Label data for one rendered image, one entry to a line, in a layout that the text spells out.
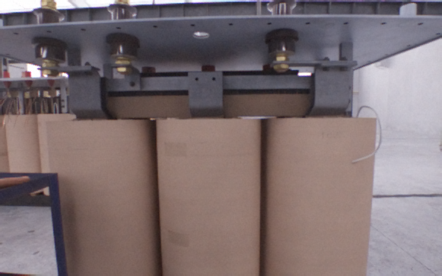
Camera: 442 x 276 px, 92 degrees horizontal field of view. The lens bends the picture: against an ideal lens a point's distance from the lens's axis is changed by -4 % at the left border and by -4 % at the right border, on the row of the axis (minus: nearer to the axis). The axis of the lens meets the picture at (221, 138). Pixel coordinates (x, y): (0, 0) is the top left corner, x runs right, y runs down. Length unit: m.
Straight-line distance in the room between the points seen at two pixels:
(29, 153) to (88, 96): 2.51
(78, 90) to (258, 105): 0.67
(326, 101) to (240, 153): 0.35
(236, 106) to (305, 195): 0.41
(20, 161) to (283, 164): 3.08
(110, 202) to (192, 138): 0.38
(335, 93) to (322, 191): 0.35
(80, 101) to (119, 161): 0.26
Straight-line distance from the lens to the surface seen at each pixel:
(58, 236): 0.93
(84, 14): 11.02
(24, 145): 3.39
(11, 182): 0.86
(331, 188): 0.87
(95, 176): 0.91
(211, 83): 0.80
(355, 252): 1.01
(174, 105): 0.91
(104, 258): 1.02
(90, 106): 0.93
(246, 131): 0.78
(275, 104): 0.91
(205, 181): 0.79
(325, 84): 0.87
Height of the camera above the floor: 1.08
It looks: 5 degrees down
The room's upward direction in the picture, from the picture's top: 1 degrees counter-clockwise
